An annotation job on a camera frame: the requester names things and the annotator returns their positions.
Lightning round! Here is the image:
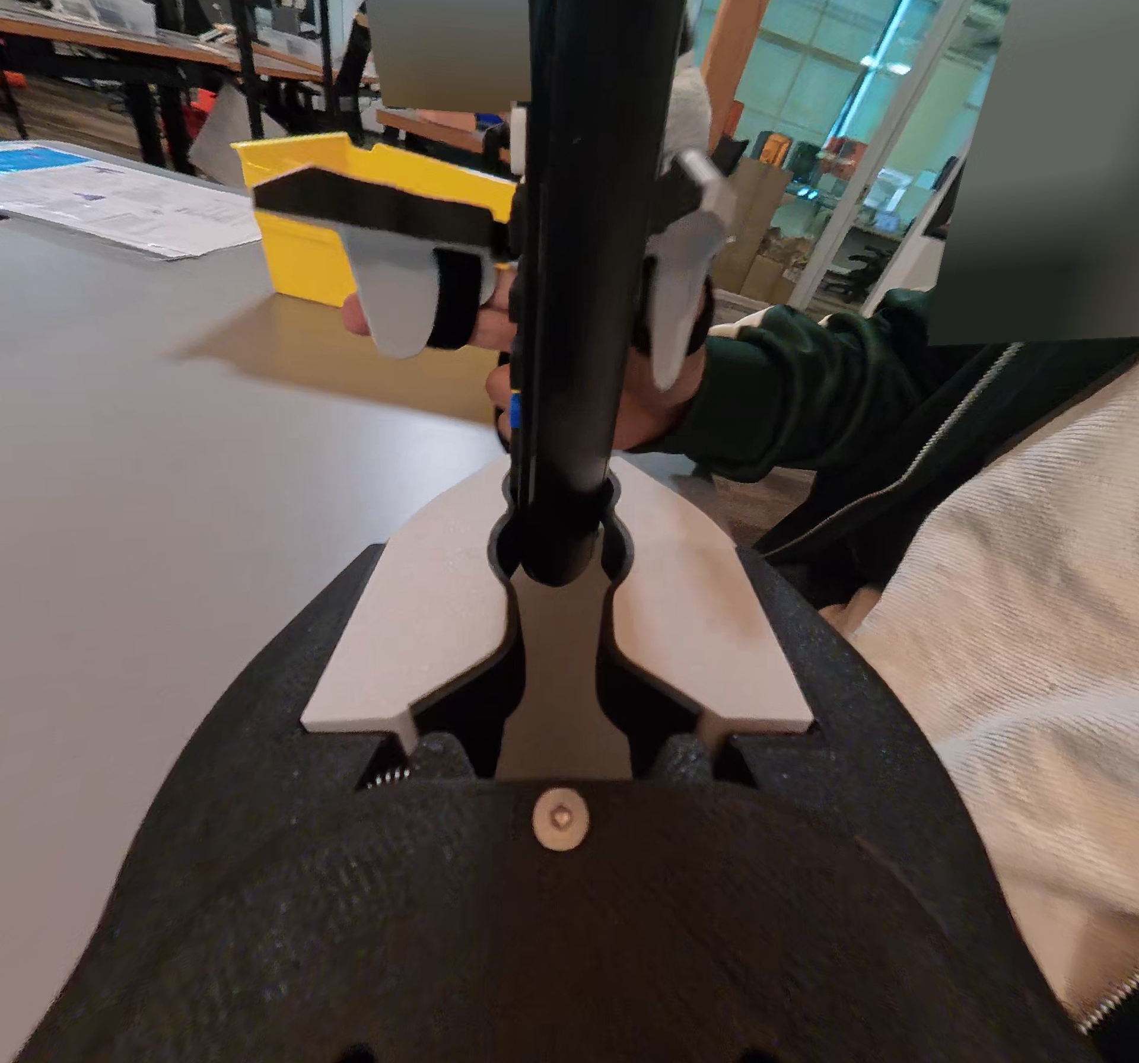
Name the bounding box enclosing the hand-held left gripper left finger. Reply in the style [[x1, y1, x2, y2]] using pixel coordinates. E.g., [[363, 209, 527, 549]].
[[301, 460, 526, 751]]

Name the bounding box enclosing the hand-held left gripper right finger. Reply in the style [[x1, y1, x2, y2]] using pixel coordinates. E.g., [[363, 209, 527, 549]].
[[598, 455, 815, 748]]

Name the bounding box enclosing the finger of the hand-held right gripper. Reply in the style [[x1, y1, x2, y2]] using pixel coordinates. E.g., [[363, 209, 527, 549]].
[[252, 166, 519, 361], [642, 149, 738, 392]]

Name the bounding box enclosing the yellow plastic bin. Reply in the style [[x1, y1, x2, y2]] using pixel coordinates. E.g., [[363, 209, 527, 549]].
[[231, 133, 519, 308]]

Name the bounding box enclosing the black remote control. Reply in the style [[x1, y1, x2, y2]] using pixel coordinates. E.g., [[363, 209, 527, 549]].
[[507, 0, 697, 588]]

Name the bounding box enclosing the person's right forearm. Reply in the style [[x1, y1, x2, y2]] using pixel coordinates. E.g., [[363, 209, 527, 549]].
[[663, 284, 936, 486]]

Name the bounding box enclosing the grey desk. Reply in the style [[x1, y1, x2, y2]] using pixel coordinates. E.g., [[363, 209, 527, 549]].
[[0, 138, 740, 1063]]

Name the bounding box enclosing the person's right hand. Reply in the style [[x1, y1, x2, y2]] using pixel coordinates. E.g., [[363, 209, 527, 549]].
[[342, 266, 710, 452]]

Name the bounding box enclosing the brown cardboard box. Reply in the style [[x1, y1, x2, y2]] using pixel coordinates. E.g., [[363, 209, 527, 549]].
[[712, 157, 797, 306]]

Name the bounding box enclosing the white leaning panel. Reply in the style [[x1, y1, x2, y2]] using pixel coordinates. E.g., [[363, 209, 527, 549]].
[[189, 82, 290, 187]]

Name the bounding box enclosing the dark green zip jacket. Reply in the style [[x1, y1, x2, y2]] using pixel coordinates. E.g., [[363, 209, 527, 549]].
[[663, 284, 1139, 1063]]

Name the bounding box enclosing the printed paper sheet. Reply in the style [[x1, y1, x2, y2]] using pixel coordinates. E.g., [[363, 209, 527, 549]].
[[0, 140, 261, 260]]

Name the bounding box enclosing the cream white shirt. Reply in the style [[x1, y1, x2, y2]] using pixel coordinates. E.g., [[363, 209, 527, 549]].
[[819, 360, 1139, 1029]]

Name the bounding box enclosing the wooden background table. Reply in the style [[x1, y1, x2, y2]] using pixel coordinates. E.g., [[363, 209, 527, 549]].
[[0, 13, 379, 90]]

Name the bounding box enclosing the wooden post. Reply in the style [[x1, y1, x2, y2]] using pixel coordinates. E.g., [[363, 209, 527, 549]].
[[701, 0, 797, 152]]

